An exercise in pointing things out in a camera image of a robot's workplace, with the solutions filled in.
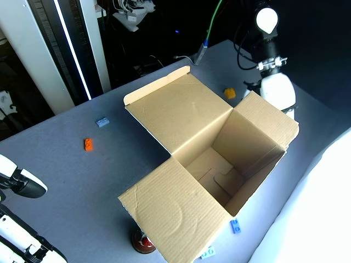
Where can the cardboard box white outside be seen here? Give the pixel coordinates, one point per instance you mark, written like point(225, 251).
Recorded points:
point(178, 115)

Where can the chocolate raspberry toy cake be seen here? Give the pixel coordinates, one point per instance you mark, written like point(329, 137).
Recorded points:
point(141, 246)

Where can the yellow-orange toy brick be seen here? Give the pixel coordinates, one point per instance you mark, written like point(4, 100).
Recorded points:
point(229, 93)

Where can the bright white backdrop sheet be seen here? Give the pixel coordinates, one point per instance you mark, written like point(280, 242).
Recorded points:
point(315, 205)

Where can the blue flat toy brick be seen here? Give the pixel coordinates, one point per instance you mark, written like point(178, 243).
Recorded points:
point(235, 226)

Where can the white plastic device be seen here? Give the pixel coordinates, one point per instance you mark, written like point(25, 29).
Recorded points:
point(131, 19)

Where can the pale grey-blue toy brick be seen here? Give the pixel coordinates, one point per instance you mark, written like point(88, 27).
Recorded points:
point(102, 122)

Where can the light blue flat brick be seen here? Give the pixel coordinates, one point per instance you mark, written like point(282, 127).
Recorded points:
point(208, 253)

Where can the orange flat toy brick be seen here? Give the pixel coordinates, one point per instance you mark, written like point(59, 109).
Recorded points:
point(88, 144)

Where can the white light strip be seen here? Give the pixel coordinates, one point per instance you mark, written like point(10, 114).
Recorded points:
point(72, 49)

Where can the grey table cloth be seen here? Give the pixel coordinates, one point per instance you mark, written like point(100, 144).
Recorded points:
point(68, 175)

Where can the narrow white frame post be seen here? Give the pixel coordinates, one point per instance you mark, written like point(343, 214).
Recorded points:
point(95, 35)

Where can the wide white frame post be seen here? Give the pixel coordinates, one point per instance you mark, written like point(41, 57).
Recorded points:
point(27, 41)

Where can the white bracket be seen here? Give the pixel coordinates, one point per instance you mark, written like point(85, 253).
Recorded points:
point(5, 101)

